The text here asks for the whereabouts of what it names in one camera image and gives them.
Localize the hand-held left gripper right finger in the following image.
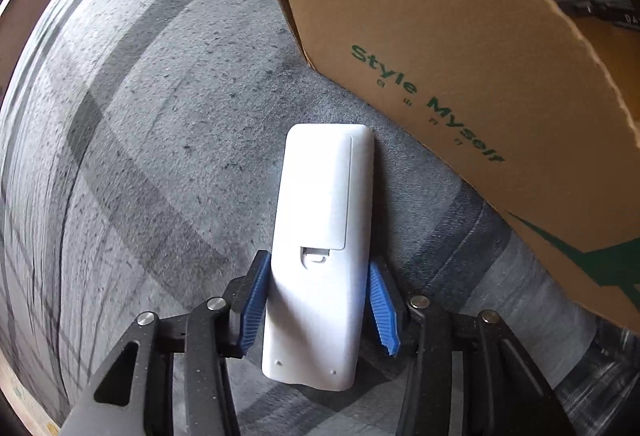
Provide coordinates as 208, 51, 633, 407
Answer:
367, 257, 576, 436

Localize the white remote control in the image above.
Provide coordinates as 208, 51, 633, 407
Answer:
261, 123, 374, 391

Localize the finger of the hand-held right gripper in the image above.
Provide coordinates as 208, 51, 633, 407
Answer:
557, 0, 640, 30

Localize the grey plaid bed sheet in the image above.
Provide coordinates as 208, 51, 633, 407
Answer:
0, 0, 640, 436

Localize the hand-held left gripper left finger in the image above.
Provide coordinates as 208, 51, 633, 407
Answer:
60, 250, 273, 436

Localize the brown cardboard box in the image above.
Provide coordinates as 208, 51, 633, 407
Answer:
247, 0, 640, 332

